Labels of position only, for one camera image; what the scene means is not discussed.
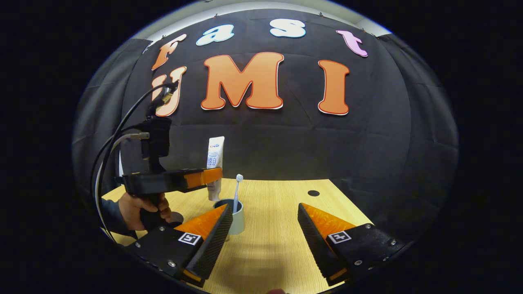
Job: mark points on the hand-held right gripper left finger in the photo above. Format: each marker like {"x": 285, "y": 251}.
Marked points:
{"x": 212, "y": 245}

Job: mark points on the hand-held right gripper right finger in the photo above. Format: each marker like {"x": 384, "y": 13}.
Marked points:
{"x": 316, "y": 249}

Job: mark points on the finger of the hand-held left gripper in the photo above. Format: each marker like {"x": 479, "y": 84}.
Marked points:
{"x": 202, "y": 177}

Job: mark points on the white toothpaste tube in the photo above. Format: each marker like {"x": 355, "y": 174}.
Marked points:
{"x": 215, "y": 155}

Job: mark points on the light blue cup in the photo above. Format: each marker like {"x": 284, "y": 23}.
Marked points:
{"x": 239, "y": 222}

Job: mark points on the white toothbrush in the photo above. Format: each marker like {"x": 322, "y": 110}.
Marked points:
{"x": 237, "y": 192}

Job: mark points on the dark round coaster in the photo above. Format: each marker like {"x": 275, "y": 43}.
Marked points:
{"x": 176, "y": 216}

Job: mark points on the wooden desktop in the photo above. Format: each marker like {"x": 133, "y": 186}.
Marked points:
{"x": 269, "y": 228}

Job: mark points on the white panel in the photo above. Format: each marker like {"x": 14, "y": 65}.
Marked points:
{"x": 121, "y": 167}

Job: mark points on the black backdrop cloth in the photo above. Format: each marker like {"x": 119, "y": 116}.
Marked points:
{"x": 286, "y": 139}

